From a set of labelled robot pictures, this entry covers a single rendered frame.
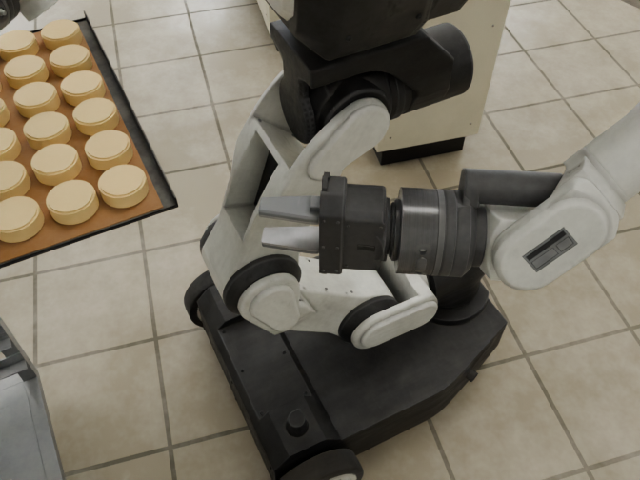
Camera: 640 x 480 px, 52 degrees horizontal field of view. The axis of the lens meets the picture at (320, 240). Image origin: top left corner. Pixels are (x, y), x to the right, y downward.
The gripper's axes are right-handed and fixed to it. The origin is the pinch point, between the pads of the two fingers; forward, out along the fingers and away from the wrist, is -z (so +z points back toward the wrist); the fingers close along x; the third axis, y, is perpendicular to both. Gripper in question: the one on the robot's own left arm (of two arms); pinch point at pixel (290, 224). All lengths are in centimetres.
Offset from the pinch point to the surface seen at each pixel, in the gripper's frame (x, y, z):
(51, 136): 0.9, -10.2, -28.1
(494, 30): -50, -116, 42
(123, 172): 1.0, -4.9, -18.5
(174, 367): -96, -33, -36
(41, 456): -81, -3, -54
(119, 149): 1.1, -8.6, -19.9
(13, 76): 1.0, -20.5, -36.4
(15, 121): -0.9, -14.5, -34.6
